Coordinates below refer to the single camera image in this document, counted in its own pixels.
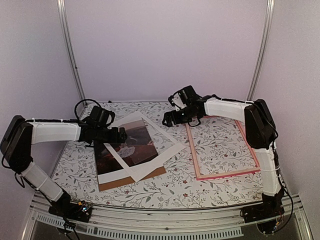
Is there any aluminium front table rail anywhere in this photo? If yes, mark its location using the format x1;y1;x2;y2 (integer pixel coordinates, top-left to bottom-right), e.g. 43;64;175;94
21;194;313;240

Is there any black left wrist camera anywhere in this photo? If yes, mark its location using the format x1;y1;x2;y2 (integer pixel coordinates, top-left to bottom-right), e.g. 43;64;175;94
88;105;116;127

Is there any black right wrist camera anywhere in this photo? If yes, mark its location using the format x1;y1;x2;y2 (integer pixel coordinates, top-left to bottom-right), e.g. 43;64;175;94
168;85;201;109

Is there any pink wooden picture frame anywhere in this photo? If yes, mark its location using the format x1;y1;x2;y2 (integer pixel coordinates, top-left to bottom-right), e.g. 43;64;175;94
185;116;260;181

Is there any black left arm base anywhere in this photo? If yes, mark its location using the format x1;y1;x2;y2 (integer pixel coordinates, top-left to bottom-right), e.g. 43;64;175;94
48;198;93;223

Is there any aluminium corner post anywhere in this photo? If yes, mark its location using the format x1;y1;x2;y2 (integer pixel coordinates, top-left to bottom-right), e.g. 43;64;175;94
56;0;86;100
246;0;275;101

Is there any right aluminium corner post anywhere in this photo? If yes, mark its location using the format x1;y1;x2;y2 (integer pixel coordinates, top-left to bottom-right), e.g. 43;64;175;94
246;0;275;101

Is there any left aluminium corner post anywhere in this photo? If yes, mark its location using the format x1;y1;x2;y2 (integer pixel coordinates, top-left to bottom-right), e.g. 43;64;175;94
56;0;86;100

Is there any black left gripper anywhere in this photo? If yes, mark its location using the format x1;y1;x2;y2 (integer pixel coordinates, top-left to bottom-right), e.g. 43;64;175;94
95;126;127;145

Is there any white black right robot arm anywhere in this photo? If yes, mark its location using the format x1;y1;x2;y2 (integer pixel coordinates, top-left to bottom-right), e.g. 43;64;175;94
162;94;282;197

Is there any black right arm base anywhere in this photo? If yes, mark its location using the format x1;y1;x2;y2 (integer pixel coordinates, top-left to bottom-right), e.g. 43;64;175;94
240;197;285;235

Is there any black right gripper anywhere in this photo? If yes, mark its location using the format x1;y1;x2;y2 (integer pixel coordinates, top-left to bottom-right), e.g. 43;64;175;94
163;104;198;127

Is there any brown cardboard backing board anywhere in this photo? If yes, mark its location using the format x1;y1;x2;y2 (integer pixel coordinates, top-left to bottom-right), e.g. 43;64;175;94
98;166;166;192

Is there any landscape photo print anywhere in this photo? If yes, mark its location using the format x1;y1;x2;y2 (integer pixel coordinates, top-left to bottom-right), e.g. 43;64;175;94
94;119;158;175

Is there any white photo mat board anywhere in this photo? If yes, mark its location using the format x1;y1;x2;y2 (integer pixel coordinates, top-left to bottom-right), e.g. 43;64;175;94
97;111;185;183

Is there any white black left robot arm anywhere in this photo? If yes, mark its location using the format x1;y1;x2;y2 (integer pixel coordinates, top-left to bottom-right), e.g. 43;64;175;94
0;115;127;217

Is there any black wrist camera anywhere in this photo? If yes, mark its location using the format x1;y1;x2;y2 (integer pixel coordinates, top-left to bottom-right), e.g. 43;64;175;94
88;105;116;127
168;85;201;109

